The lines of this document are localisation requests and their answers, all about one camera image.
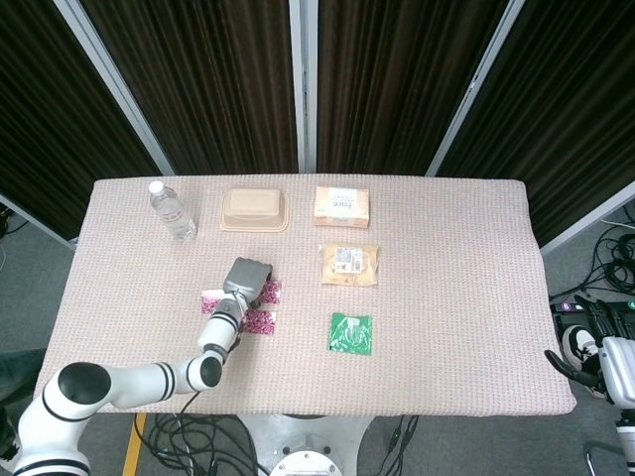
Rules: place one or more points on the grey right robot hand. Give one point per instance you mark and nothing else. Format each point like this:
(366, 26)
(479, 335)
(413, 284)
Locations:
(617, 362)

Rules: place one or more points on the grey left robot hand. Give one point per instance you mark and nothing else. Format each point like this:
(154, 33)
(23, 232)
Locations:
(245, 277)

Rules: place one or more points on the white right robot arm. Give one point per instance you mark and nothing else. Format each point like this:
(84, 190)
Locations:
(626, 426)

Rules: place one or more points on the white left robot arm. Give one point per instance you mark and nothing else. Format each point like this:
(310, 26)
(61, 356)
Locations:
(149, 377)

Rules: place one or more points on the white and black sneaker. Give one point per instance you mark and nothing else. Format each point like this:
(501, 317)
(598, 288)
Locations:
(580, 344)

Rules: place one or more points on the beige lidded food container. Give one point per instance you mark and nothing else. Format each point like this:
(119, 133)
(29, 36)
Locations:
(254, 208)

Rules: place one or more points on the black power strip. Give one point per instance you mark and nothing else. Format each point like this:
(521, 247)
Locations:
(570, 307)

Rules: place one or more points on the grey metal stand leg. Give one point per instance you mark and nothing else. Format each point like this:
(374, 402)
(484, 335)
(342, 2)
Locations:
(600, 453)

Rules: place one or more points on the clear plastic water bottle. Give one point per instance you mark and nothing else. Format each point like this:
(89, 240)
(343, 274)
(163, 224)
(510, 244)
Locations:
(171, 213)

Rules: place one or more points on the clear bag of snacks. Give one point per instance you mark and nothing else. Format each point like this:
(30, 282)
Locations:
(349, 265)

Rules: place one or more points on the peach facial tissue pack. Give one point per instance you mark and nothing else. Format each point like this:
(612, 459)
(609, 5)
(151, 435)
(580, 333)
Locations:
(341, 208)

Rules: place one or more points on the green foil sachet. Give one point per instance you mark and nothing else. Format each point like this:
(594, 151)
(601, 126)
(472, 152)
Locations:
(351, 334)

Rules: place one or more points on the pink woven tablecloth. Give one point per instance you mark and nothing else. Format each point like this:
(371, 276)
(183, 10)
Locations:
(421, 297)

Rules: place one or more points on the dark corrugated partition panel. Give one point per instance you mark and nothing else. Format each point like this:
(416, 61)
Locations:
(397, 84)
(49, 109)
(570, 109)
(208, 84)

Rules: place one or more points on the dark bulky object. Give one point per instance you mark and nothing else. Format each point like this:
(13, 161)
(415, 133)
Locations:
(17, 382)

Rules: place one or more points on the grey partition base rail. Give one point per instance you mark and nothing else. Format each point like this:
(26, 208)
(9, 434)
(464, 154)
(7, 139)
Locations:
(590, 215)
(39, 218)

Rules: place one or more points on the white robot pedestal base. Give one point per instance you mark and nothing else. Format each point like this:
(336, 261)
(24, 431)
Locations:
(307, 441)

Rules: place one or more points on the grey partition post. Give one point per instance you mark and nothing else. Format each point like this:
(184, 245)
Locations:
(114, 84)
(471, 89)
(303, 84)

